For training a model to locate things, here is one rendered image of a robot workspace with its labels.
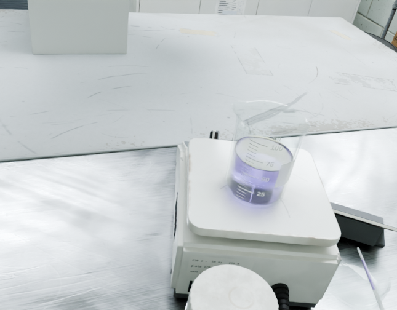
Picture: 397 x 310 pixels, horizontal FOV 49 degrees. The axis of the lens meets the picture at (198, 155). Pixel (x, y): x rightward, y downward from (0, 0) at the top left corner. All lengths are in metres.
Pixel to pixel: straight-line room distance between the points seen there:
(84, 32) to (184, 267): 0.49
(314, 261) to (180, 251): 0.10
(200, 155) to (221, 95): 0.30
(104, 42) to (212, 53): 0.20
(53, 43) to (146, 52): 0.16
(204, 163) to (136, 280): 0.12
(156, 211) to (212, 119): 0.21
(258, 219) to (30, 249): 0.21
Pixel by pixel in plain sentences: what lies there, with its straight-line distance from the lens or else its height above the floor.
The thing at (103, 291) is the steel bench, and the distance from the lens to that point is 0.39.
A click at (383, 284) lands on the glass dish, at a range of 0.45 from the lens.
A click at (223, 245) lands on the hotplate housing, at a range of 0.34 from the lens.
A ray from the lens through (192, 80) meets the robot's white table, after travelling 0.71.
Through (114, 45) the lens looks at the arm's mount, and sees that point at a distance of 0.77.
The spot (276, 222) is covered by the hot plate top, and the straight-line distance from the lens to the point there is 0.34.
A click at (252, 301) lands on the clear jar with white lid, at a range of 0.30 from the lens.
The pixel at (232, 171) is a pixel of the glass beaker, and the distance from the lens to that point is 0.34.
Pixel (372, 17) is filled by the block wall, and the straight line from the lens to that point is 3.91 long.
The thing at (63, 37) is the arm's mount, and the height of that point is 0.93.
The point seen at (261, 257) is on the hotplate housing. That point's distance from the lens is 0.34.
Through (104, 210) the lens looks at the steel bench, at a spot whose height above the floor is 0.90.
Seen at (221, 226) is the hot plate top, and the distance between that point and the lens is 0.33.
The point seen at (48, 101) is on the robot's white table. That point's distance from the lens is 0.63.
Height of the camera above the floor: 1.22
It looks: 36 degrees down
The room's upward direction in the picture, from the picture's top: 10 degrees clockwise
